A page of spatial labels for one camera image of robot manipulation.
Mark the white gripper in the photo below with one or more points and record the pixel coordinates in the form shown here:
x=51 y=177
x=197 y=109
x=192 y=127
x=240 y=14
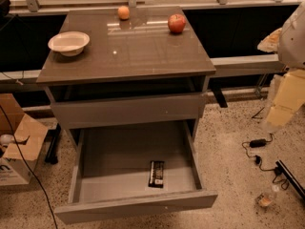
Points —
x=293 y=45

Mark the black rxbar chocolate bar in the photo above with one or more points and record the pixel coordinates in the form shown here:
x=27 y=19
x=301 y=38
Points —
x=156 y=174

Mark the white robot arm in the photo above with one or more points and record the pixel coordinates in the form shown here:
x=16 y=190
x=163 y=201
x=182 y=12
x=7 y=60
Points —
x=291 y=47

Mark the grey drawer cabinet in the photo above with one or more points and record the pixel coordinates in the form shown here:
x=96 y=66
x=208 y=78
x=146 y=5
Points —
x=134 y=58

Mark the open grey middle drawer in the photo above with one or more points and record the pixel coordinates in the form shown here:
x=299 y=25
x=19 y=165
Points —
x=111 y=173

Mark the closed grey top drawer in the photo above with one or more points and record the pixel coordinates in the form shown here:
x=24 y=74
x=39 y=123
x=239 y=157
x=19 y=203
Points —
x=129 y=110

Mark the black bar on floor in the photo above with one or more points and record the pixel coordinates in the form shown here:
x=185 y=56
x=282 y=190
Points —
x=291 y=178

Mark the red apple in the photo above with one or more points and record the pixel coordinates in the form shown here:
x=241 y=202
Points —
x=176 y=23

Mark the clear plastic bottle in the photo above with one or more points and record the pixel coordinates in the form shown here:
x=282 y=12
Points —
x=268 y=196

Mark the white bowl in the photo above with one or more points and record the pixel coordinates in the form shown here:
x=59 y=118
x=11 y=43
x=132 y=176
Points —
x=69 y=43

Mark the black stand foot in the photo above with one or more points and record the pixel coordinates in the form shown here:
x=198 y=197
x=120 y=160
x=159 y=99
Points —
x=52 y=141

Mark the cardboard box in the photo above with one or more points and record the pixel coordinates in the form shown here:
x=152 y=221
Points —
x=22 y=139

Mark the black power adapter with cable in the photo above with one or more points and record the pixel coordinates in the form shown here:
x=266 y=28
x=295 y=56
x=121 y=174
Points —
x=283 y=183

